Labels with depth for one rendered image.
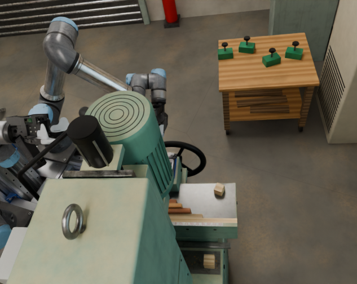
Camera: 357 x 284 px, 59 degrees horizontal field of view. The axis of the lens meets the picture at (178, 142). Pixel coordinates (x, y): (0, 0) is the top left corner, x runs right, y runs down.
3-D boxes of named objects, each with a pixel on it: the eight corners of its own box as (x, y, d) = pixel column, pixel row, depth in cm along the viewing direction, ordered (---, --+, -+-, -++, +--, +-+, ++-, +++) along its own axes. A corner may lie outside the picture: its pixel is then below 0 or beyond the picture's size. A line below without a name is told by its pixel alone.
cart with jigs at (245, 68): (295, 84, 279) (307, 18, 229) (306, 134, 245) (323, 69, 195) (220, 89, 290) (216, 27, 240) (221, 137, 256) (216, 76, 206)
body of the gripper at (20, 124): (36, 116, 93) (0, 118, 95) (41, 145, 95) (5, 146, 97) (51, 112, 100) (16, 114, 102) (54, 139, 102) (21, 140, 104)
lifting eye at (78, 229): (89, 213, 57) (74, 196, 52) (80, 246, 54) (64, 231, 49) (81, 213, 58) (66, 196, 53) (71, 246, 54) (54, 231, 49)
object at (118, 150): (131, 162, 72) (106, 111, 59) (125, 192, 67) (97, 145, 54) (98, 163, 73) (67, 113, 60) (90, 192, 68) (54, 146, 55)
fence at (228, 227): (237, 229, 115) (237, 222, 111) (237, 233, 114) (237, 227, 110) (84, 226, 125) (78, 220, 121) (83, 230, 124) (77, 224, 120)
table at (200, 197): (236, 170, 137) (236, 163, 132) (238, 239, 119) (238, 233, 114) (105, 172, 147) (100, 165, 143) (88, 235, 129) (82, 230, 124)
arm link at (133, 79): (124, 85, 146) (148, 85, 146) (126, 69, 153) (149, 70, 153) (126, 97, 152) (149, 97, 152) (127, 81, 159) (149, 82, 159)
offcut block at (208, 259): (215, 257, 120) (214, 254, 117) (214, 269, 117) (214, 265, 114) (205, 257, 120) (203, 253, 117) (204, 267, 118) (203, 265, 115)
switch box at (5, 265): (73, 253, 74) (39, 226, 62) (60, 300, 68) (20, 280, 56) (49, 252, 75) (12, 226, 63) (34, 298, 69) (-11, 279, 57)
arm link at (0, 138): (-7, 146, 98) (10, 141, 105) (6, 146, 97) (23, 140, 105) (-12, 123, 96) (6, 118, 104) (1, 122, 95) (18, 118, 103)
